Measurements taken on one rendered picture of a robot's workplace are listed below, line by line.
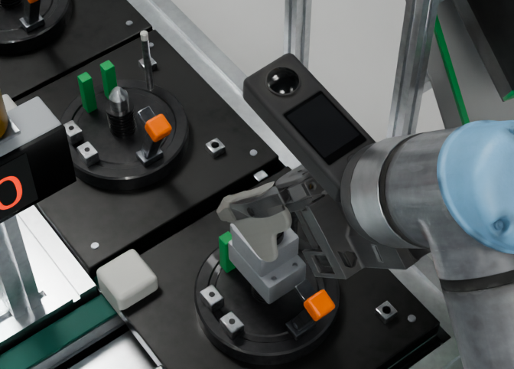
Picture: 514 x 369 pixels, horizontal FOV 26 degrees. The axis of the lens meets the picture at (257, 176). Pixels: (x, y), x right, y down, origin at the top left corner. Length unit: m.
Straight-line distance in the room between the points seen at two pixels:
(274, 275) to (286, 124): 0.25
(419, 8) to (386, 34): 0.49
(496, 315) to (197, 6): 0.93
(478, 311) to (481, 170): 0.09
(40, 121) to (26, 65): 0.42
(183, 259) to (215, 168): 0.12
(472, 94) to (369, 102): 0.31
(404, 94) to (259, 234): 0.26
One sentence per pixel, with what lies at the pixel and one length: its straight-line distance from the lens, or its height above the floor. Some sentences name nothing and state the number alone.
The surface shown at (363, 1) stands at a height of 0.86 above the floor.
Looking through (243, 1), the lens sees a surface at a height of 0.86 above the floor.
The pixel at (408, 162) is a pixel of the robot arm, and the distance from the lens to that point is 0.68.
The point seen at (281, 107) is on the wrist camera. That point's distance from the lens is 0.80.
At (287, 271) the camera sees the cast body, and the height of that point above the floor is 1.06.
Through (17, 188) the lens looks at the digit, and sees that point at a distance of 0.90.
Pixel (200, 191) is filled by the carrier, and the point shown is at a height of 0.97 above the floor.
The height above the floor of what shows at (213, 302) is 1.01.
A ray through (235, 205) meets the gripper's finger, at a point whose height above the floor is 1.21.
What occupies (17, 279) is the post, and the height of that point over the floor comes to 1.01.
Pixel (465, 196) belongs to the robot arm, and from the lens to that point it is 0.63.
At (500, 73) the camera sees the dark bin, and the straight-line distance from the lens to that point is 0.97.
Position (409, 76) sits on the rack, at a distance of 1.05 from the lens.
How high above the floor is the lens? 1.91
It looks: 53 degrees down
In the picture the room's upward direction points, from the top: straight up
